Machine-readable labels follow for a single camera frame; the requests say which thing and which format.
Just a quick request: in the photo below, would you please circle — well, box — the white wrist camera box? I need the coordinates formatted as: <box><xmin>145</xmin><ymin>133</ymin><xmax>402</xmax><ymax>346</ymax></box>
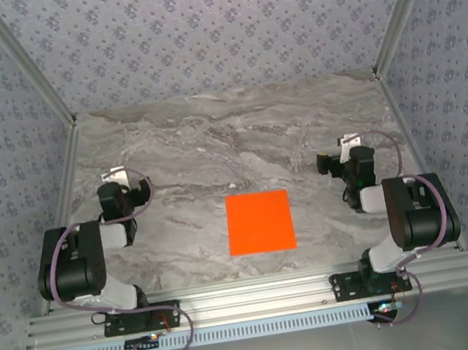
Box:
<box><xmin>336</xmin><ymin>132</ymin><xmax>364</xmax><ymax>157</ymax></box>
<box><xmin>100</xmin><ymin>165</ymin><xmax>130</xmax><ymax>188</ymax></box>

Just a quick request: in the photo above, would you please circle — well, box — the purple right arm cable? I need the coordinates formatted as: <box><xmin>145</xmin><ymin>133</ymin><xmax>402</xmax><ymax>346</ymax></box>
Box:
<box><xmin>341</xmin><ymin>120</ymin><xmax>464</xmax><ymax>331</ymax></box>

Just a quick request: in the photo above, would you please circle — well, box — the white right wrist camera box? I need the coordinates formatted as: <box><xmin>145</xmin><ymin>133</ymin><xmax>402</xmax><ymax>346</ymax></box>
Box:
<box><xmin>336</xmin><ymin>132</ymin><xmax>364</xmax><ymax>157</ymax></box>

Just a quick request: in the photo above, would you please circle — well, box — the small black circuit board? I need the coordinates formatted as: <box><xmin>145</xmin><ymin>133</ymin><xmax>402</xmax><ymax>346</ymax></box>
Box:
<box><xmin>123</xmin><ymin>333</ymin><xmax>162</xmax><ymax>350</ymax></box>
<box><xmin>367</xmin><ymin>297</ymin><xmax>404</xmax><ymax>324</ymax></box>

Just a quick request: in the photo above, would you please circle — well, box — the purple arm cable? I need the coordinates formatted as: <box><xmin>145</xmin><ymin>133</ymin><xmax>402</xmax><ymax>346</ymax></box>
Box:
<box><xmin>341</xmin><ymin>120</ymin><xmax>464</xmax><ymax>331</ymax></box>
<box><xmin>34</xmin><ymin>160</ymin><xmax>199</xmax><ymax>350</ymax></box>

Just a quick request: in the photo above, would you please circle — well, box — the aluminium mounting rail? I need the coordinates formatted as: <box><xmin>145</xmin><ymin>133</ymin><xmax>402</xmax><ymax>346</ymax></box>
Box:
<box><xmin>22</xmin><ymin>248</ymin><xmax>468</xmax><ymax>350</ymax></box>

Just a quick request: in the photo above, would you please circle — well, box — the aluminium table side rail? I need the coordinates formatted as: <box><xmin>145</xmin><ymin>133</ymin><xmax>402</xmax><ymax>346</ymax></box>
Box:
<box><xmin>375</xmin><ymin>64</ymin><xmax>468</xmax><ymax>260</ymax></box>
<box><xmin>13</xmin><ymin>118</ymin><xmax>107</xmax><ymax>317</ymax></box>

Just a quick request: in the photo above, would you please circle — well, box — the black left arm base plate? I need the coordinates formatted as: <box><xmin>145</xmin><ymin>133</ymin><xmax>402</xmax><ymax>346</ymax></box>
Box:
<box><xmin>100</xmin><ymin>299</ymin><xmax>184</xmax><ymax>339</ymax></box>

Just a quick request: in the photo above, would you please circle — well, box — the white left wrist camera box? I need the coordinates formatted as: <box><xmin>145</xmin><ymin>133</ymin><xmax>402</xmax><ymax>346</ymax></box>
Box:
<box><xmin>100</xmin><ymin>165</ymin><xmax>130</xmax><ymax>188</ymax></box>

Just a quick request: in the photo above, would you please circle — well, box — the orange paper sheet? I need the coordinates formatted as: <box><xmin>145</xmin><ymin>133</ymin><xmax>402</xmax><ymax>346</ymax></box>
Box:
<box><xmin>220</xmin><ymin>187</ymin><xmax>300</xmax><ymax>259</ymax></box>

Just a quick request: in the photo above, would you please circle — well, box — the light blue slotted cable duct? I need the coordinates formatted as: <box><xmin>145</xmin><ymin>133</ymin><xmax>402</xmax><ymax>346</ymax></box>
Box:
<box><xmin>55</xmin><ymin>302</ymin><xmax>378</xmax><ymax>350</ymax></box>

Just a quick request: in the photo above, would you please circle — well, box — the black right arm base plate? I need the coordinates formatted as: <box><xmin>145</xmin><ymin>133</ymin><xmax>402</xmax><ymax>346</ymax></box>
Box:
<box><xmin>328</xmin><ymin>262</ymin><xmax>414</xmax><ymax>305</ymax></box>

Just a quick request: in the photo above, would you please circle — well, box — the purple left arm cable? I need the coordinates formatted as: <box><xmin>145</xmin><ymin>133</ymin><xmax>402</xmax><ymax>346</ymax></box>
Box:
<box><xmin>34</xmin><ymin>160</ymin><xmax>199</xmax><ymax>350</ymax></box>

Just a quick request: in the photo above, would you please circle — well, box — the aluminium corner post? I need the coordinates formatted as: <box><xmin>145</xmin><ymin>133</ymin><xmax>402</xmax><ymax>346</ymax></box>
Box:
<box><xmin>0</xmin><ymin>0</ymin><xmax>79</xmax><ymax>138</ymax></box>
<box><xmin>361</xmin><ymin>0</ymin><xmax>464</xmax><ymax>80</ymax></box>

